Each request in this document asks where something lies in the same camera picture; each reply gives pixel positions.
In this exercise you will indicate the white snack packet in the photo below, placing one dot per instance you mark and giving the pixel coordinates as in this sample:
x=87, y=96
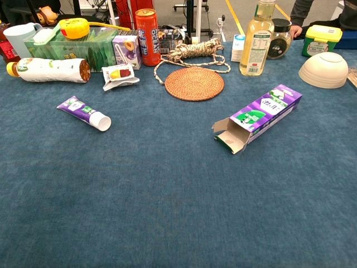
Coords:
x=118, y=75

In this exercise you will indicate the bystander's bare hand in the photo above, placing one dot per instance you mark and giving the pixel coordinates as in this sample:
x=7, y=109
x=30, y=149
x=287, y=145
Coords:
x=295, y=31

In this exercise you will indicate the black office chair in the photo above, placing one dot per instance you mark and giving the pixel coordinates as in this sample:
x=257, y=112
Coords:
x=16, y=8

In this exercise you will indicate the upturned cream bowl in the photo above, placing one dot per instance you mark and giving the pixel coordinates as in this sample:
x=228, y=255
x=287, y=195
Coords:
x=325, y=69

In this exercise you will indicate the white green brush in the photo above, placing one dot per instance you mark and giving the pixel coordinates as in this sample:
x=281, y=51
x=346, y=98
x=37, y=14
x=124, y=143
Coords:
x=44, y=35

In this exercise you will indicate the blue felt tablecloth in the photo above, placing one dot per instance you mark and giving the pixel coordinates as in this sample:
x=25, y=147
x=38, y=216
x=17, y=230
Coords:
x=167, y=195

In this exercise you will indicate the pale blue plastic jug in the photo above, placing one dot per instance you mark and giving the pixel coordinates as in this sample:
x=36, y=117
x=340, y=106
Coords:
x=16, y=39

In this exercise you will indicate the clear yellow oil bottle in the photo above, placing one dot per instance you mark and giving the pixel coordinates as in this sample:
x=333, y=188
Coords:
x=256, y=47

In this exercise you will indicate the clear box green packets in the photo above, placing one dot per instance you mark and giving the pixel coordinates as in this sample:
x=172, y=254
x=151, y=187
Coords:
x=78, y=50

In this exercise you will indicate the person's dark-sleeved forearm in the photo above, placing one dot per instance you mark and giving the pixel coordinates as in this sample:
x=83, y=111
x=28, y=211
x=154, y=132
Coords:
x=309, y=11

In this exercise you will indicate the white black wheeled stand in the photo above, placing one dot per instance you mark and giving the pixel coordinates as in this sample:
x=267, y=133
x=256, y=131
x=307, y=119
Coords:
x=199, y=16

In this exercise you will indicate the tall orange drink can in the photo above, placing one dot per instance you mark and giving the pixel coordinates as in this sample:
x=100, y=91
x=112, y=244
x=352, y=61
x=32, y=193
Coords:
x=147, y=36

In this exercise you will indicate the green tub yellow lid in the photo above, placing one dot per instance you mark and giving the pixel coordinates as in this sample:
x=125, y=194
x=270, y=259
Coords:
x=320, y=39

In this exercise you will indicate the wooden stick bundle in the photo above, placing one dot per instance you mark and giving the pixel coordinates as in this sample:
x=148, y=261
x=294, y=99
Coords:
x=352, y=76

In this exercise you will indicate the purple white toothpaste tube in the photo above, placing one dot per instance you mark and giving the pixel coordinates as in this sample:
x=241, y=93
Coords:
x=81, y=110

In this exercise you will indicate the white power strip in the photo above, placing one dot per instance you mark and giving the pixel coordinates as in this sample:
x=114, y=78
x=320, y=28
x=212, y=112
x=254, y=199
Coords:
x=221, y=22

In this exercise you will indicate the red cabinet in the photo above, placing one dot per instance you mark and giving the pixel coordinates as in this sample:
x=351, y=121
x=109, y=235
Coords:
x=131, y=8

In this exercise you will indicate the dark printed snack package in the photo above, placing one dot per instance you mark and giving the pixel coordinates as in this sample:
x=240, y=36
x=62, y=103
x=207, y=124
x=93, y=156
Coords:
x=170, y=39

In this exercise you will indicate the person's dark-clothed body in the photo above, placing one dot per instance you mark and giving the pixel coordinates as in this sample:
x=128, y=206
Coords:
x=348, y=16

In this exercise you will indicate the white-labelled bottle yellow cap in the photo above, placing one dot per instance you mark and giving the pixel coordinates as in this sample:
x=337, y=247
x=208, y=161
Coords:
x=50, y=69

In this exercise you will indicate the glass jar black lid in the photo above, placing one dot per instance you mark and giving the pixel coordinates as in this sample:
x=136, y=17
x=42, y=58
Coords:
x=280, y=42

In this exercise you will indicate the brown monkey toy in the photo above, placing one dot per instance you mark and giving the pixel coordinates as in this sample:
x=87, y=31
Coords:
x=47, y=15

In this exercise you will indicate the purple drink carton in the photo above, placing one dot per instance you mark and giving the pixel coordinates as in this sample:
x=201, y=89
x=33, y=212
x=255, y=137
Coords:
x=127, y=51

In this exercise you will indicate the dark blue box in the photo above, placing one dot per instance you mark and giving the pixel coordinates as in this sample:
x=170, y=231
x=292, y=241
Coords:
x=348, y=40

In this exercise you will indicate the purple green toothpaste box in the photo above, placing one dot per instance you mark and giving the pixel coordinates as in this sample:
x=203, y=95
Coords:
x=267, y=109

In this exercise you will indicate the red packet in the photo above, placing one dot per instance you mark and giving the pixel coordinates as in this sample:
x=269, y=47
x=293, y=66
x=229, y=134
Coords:
x=7, y=51

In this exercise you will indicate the round woven rattan coaster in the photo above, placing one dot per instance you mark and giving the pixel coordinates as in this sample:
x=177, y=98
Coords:
x=194, y=83

